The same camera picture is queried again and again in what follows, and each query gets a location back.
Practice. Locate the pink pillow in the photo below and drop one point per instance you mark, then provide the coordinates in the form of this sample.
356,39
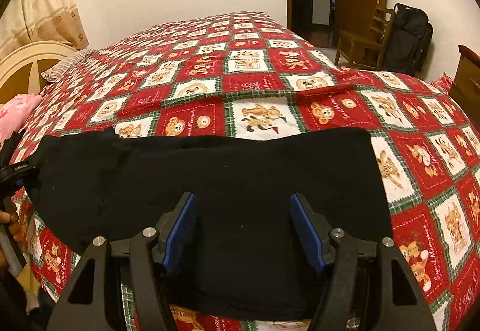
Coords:
15,112

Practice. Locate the cream wooden headboard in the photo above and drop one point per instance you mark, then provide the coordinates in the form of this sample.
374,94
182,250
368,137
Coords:
21,70

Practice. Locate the red patchwork bear quilt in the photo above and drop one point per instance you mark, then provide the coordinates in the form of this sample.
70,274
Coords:
244,75

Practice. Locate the black bag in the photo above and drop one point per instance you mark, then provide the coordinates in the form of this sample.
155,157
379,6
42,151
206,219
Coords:
409,41

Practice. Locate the beige patterned curtain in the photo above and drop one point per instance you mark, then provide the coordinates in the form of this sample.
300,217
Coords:
29,21

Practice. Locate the striped pillow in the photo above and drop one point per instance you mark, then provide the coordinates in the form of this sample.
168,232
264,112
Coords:
58,71

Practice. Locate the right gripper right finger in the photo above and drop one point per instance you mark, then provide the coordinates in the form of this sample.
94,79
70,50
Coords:
367,283

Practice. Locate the person's left hand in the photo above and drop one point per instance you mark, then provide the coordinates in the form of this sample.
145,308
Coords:
11,220

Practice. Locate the red bag on floor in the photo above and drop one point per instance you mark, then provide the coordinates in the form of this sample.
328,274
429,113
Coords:
443,83

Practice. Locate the black pants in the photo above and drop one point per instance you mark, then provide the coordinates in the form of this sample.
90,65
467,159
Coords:
244,260

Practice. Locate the brown wooden dresser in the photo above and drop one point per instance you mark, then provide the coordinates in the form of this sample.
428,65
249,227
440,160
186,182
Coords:
465,87

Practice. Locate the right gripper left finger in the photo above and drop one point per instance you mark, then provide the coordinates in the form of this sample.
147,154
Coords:
91,299

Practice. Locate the wooden chair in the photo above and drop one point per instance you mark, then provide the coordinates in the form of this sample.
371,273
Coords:
367,51

